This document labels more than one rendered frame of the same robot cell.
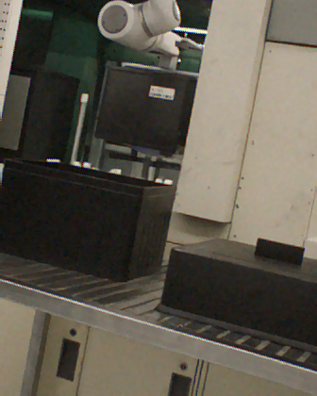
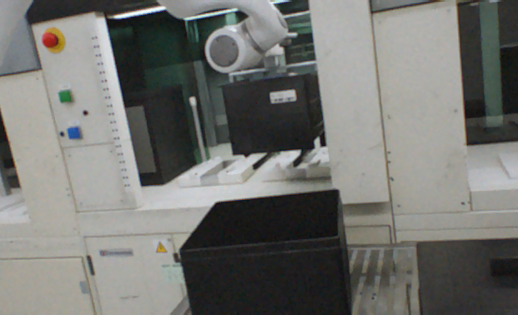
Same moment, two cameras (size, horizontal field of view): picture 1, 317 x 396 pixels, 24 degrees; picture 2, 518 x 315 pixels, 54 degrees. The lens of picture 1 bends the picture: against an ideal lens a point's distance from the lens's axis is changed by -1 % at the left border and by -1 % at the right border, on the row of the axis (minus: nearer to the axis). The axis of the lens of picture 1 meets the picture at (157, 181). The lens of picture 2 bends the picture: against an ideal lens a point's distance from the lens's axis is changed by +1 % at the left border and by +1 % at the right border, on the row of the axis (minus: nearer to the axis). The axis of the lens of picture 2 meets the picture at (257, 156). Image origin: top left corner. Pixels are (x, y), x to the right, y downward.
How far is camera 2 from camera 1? 61 cm
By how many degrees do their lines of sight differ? 9
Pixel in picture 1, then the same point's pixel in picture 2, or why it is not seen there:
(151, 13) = (259, 31)
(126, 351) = not seen: outside the picture
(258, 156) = (399, 128)
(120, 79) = (237, 96)
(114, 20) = (224, 52)
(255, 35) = (364, 12)
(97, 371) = not seen: outside the picture
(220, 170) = (369, 155)
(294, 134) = (430, 96)
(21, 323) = not seen: outside the picture
